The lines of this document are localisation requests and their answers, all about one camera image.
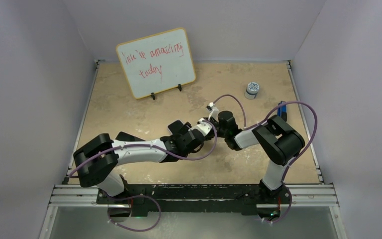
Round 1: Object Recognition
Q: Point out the small white blue jar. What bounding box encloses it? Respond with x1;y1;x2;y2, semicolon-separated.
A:
244;82;260;100

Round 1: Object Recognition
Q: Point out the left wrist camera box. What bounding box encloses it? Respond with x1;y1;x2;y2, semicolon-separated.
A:
193;120;215;137

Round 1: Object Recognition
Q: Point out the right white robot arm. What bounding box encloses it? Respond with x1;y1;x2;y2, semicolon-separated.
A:
208;111;305;196

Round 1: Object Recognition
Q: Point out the pink cased phone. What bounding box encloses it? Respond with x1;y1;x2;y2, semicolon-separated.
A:
115;131;145;142

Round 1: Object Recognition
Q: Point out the black aluminium base frame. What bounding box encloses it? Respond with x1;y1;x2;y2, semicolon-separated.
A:
49;184;338;220

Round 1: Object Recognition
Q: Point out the white dry-erase board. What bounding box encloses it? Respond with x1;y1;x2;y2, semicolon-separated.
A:
115;27;196;99

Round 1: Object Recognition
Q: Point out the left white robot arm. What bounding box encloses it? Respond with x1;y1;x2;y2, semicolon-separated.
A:
69;119;217;197

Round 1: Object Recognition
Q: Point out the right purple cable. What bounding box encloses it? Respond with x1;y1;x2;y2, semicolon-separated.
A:
210;94;318;225

